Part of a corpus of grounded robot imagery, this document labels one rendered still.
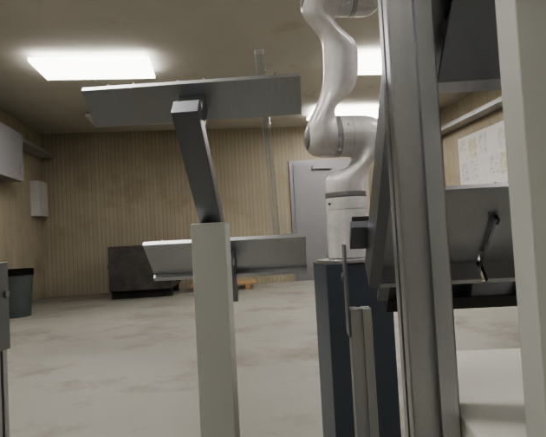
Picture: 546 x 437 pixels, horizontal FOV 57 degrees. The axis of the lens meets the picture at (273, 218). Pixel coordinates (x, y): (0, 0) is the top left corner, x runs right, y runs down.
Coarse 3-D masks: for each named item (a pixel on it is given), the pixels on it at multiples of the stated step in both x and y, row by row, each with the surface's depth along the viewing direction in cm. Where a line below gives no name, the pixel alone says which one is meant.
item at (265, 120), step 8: (256, 56) 75; (256, 64) 76; (264, 64) 76; (264, 72) 77; (264, 120) 84; (264, 128) 85; (264, 136) 86; (264, 144) 87; (264, 152) 89; (272, 152) 89; (272, 160) 90; (272, 168) 91; (272, 176) 93; (272, 184) 94; (272, 192) 96; (272, 200) 97; (272, 208) 99; (272, 216) 100; (272, 224) 102
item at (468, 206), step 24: (456, 192) 82; (480, 192) 82; (504, 192) 82; (456, 216) 86; (480, 216) 86; (504, 216) 86; (456, 240) 91; (480, 240) 91; (504, 240) 91; (384, 264) 95
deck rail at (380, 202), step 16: (384, 112) 69; (384, 128) 70; (384, 144) 70; (384, 160) 72; (384, 176) 75; (384, 192) 77; (384, 208) 79; (368, 224) 90; (384, 224) 82; (368, 240) 91; (384, 240) 84; (368, 256) 92; (368, 272) 93
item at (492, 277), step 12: (456, 264) 95; (468, 264) 95; (492, 264) 94; (504, 264) 94; (384, 276) 94; (456, 276) 93; (468, 276) 93; (480, 276) 93; (492, 276) 92; (504, 276) 92
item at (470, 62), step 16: (432, 0) 60; (448, 0) 60; (464, 0) 57; (480, 0) 57; (448, 16) 58; (464, 16) 58; (480, 16) 58; (448, 32) 59; (464, 32) 59; (480, 32) 59; (496, 32) 59; (448, 48) 61; (464, 48) 61; (480, 48) 61; (496, 48) 61; (448, 64) 62; (464, 64) 62; (480, 64) 62; (496, 64) 62; (448, 80) 64; (464, 80) 64; (480, 80) 68; (496, 80) 68
